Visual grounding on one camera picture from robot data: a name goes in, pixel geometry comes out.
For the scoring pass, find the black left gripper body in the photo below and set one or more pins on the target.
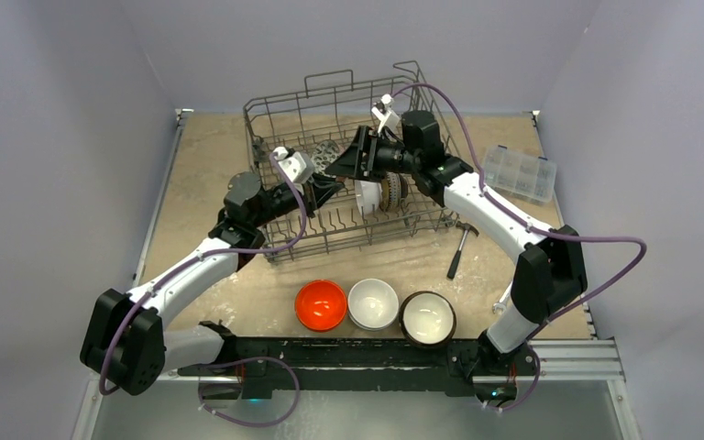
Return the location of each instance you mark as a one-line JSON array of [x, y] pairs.
[[281, 202]]

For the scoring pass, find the orange bowl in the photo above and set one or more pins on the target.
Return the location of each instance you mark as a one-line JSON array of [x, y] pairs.
[[321, 305]]

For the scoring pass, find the brown gold patterned bowl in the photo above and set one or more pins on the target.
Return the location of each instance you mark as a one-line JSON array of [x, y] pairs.
[[394, 190]]

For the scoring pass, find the floral patterned bowl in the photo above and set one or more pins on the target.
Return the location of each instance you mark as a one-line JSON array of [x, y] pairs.
[[324, 154]]

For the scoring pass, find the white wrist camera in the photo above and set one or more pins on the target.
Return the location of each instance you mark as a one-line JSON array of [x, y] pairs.
[[296, 166], [382, 110]]

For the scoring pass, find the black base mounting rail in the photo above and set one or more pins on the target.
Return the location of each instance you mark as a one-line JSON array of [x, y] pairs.
[[263, 365]]

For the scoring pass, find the black handled hammer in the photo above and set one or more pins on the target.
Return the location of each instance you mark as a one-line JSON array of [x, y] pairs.
[[467, 229]]

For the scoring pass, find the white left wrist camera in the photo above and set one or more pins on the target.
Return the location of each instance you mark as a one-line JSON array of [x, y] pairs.
[[296, 166]]

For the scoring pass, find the grey wire dish rack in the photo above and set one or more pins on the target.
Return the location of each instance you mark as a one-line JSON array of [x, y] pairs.
[[332, 105]]

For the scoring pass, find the clear plastic organizer box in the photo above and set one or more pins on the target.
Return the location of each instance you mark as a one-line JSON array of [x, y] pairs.
[[526, 176]]

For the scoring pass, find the black bowl white inside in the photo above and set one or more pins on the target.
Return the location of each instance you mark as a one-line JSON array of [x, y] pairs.
[[427, 320]]

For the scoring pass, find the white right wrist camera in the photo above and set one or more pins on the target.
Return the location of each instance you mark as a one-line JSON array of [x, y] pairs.
[[382, 110]]

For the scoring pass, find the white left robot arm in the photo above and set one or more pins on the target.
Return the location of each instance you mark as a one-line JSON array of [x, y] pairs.
[[127, 341]]

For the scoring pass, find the silver wrench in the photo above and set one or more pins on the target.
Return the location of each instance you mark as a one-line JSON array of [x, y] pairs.
[[500, 306]]

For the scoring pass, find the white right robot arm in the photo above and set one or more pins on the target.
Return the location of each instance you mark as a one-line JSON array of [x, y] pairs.
[[549, 265]]

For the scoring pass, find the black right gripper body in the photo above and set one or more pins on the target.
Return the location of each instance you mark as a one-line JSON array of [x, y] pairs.
[[371, 154]]

